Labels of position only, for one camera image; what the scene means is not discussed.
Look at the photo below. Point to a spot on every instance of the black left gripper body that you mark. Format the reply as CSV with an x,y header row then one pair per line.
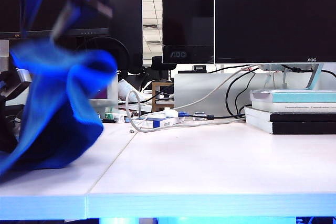
x,y
15,82

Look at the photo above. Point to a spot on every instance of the blue microfibre rag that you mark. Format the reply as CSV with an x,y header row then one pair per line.
x,y
52,119

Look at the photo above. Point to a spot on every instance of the black monitor back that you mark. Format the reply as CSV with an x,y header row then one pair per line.
x,y
126,24

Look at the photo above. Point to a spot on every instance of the purple name sign holder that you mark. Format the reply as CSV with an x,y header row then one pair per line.
x,y
111,93

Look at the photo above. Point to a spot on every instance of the white paper bag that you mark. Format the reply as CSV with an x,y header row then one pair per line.
x,y
126,87

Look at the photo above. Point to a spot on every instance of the black office chair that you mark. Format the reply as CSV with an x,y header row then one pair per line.
x,y
160,64

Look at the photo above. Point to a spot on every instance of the black AOC monitor with bezel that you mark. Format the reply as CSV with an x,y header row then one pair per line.
x,y
187,19

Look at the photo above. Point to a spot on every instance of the brown wooden shelf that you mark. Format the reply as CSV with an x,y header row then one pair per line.
x,y
154,98

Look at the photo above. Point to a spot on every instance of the blue and white box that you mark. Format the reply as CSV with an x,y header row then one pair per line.
x,y
157,123

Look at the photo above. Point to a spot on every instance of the white adapter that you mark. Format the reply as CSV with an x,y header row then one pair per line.
x,y
170,112

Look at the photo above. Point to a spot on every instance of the grey desk partition panel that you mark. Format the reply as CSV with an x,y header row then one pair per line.
x,y
199,87

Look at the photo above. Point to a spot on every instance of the blue VGA connector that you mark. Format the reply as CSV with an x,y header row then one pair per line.
x,y
183,115

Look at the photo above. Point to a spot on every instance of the small grey clip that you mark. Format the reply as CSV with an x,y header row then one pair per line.
x,y
200,115

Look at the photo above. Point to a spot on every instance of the right black AOC monitor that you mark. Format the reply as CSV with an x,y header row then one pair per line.
x,y
275,11

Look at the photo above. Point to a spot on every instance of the white spine book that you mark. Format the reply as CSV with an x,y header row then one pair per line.
x,y
275,108

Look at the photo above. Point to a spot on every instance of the teal cover book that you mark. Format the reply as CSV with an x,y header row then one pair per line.
x,y
302,96

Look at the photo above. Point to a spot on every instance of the silver monitor stand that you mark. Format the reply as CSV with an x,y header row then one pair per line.
x,y
314,77

